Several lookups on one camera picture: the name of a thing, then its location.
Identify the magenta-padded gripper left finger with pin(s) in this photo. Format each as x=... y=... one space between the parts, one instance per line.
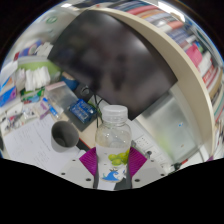
x=88 y=162

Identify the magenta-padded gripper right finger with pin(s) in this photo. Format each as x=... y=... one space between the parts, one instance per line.
x=136 y=161

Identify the clear plastic water bottle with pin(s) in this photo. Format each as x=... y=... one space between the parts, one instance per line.
x=113 y=143

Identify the grey cup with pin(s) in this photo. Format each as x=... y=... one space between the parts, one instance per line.
x=65 y=136

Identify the blue circuit board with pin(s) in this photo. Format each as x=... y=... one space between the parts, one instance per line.
x=82 y=110

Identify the handwritten white paper sheet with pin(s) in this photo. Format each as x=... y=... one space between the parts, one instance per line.
x=30 y=143

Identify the clear plastic box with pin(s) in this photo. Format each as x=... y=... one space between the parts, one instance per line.
x=61 y=96

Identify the blue round container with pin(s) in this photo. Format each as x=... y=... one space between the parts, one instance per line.
x=70 y=82

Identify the green box with tissues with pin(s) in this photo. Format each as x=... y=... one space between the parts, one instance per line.
x=36 y=78

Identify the black computer monitor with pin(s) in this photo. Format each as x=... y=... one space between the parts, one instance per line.
x=113 y=63

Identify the white wall socket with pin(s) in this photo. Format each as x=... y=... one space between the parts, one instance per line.
x=142 y=141
x=151 y=153

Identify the wall shelf with books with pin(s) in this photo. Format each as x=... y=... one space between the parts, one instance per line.
x=196 y=66

